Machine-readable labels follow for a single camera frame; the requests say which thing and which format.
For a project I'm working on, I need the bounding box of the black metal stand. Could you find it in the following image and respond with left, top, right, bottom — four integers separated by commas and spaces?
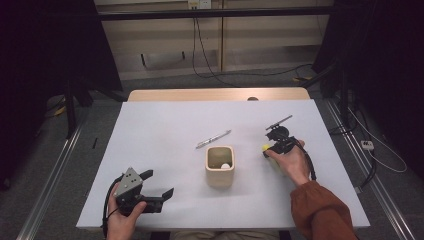
308, 59, 354, 129
63, 78, 128, 140

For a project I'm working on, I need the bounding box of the aluminium floor rail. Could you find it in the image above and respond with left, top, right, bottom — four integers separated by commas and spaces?
324, 99, 416, 240
15, 114, 88, 240

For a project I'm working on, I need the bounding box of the white wall socket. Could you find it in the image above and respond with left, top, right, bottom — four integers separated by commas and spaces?
187, 0, 212, 10

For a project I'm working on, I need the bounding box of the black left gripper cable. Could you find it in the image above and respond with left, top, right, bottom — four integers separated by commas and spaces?
101, 174, 124, 238

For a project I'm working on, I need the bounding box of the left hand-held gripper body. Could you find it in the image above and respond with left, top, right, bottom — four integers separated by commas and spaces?
114, 166, 165, 217

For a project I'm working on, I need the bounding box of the beige cabinet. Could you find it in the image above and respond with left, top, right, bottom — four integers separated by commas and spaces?
93, 0, 335, 81

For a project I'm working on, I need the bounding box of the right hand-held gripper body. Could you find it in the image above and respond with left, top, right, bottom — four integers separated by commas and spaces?
265, 114, 304, 155

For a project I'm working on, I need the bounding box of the person's right hand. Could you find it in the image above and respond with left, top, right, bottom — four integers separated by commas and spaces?
265, 139, 313, 187

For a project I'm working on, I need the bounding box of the black horizontal bar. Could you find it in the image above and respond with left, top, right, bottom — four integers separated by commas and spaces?
98, 5, 334, 22

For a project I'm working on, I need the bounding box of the white table mat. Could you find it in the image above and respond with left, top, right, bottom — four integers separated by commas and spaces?
75, 99, 371, 231

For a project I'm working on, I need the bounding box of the white floor cable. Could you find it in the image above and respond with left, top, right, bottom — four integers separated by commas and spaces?
346, 106, 408, 174

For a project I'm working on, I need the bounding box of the silver pen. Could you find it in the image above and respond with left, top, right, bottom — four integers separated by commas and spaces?
195, 129, 232, 150

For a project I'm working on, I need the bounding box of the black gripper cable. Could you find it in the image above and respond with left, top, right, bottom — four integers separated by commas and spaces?
101, 174, 124, 238
292, 137, 317, 182

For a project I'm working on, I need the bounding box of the black floor cable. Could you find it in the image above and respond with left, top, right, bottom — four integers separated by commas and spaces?
328, 99, 378, 193

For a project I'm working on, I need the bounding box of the black curtain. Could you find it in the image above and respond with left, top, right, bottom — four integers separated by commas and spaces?
311, 0, 424, 181
0, 0, 124, 192

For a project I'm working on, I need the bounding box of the person's left hand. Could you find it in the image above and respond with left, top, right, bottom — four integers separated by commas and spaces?
105, 182, 148, 240

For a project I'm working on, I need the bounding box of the cream square cup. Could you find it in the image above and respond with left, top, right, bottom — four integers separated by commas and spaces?
204, 145, 236, 189

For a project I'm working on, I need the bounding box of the black wall cable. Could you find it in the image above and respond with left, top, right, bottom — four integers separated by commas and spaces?
191, 17, 314, 88

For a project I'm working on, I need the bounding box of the yellow highlighter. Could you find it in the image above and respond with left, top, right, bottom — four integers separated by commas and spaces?
261, 143, 285, 175

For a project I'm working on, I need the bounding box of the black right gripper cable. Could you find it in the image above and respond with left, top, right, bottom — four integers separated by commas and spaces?
292, 137, 317, 182

